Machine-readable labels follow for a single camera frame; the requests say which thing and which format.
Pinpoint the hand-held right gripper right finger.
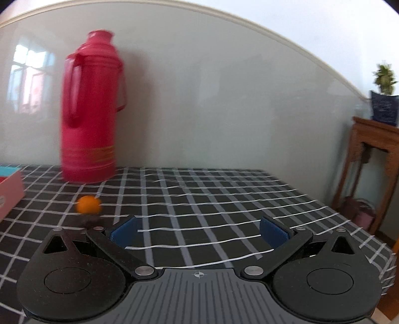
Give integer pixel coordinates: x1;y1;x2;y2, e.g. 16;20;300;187
243;216;363;278

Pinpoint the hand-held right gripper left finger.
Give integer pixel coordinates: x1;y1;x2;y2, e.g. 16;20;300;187
41;215;157;280

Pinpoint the small orange kumquat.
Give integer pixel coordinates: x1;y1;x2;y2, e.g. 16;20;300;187
76;195;103;215

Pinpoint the colourful cardboard box red inside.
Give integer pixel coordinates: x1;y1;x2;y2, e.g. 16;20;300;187
0;165;26;222

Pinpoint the black white checkered tablecloth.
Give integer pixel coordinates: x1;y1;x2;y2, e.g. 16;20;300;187
0;164;394;324

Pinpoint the pink container under side table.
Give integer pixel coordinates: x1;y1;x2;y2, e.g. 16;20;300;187
343;197;376;229

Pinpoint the red thermos flask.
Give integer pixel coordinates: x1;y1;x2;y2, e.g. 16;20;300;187
60;30;129;184

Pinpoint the brown wooden side table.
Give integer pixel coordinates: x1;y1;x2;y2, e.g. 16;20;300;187
331;116;399;235

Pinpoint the dark blue plant pot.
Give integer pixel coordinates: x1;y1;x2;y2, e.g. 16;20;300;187
370;90;399;127

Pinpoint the green potted plant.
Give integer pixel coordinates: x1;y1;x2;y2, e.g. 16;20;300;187
372;62;397;95

